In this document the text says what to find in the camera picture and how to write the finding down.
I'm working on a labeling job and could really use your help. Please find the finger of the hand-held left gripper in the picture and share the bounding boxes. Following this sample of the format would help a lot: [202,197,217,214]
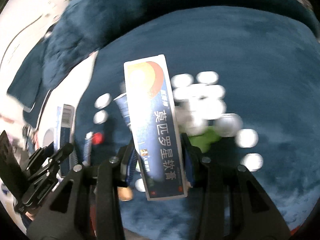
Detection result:
[14,142,75,212]
[26,141,55,175]

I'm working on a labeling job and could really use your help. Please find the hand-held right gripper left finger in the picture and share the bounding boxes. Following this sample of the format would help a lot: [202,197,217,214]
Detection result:
[26,140,137,240]

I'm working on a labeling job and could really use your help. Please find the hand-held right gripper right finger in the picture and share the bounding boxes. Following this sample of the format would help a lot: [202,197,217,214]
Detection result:
[181,132,292,240]

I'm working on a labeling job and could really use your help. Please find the blue and white ointment box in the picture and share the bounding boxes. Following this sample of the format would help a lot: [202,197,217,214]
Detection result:
[123,54,189,202]

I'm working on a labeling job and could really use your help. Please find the white round plastic cap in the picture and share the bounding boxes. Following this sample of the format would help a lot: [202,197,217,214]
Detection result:
[93,110,108,125]
[134,177,147,192]
[94,93,112,108]

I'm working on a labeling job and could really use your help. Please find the green plastic item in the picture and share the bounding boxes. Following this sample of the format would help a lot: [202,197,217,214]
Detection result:
[188,126,222,153]

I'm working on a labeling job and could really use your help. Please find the white and blue tube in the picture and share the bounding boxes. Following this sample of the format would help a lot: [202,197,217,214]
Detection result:
[83,131,94,167]

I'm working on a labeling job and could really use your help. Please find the blue box with barcode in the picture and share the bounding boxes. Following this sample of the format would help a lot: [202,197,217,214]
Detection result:
[56,104,76,177]

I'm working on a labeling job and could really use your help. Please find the red bottle cap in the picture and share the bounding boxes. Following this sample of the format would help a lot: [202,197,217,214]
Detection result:
[92,132,104,145]

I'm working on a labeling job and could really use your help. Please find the silver round cap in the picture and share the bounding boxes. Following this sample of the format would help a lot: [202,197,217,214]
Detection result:
[215,113,243,137]

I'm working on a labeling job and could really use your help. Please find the blue striped medicine box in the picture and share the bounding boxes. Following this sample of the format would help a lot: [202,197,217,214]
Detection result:
[114,92,133,128]

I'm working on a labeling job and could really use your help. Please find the blue fleece bed sheet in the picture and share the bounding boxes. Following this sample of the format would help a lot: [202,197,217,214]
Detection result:
[72,5,320,240]

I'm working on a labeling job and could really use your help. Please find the dark blue plush blanket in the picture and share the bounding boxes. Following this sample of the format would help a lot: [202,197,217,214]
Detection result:
[42,0,320,90]

